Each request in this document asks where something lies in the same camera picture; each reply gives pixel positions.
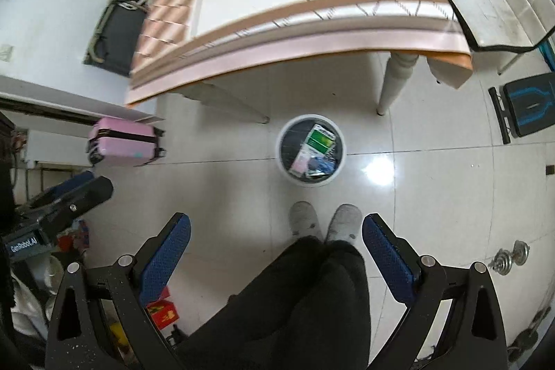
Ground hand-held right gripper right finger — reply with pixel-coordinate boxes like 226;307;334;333
362;213;509;370

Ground white pink toothpaste box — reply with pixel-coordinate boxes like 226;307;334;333
290;148;313;177

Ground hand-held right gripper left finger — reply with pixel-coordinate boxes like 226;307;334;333
44;212;192;370

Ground green medicine box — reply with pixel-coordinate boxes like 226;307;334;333
305;125;338;154

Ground white round trash bin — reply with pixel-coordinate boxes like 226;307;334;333
276;114;348;188

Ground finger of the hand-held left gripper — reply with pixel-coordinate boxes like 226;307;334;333
27;170;96;206
28;176;114;231

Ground grey slipper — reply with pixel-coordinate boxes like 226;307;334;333
289;201;324;241
326;204;362;243

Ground metal dumbbell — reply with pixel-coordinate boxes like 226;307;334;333
488;240;530;276

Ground black suitcase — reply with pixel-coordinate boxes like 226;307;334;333
84;1;148;77

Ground small red box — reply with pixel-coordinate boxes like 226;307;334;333
146;287;180;331

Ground person's black pants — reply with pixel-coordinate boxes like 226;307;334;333
176;235;371;370

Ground pink suitcase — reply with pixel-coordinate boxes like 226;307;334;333
87;117;168;168

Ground blue plastic packet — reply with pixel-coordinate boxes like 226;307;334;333
309;155;335;174

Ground black blue balance board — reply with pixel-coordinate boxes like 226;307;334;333
488;72;555;144

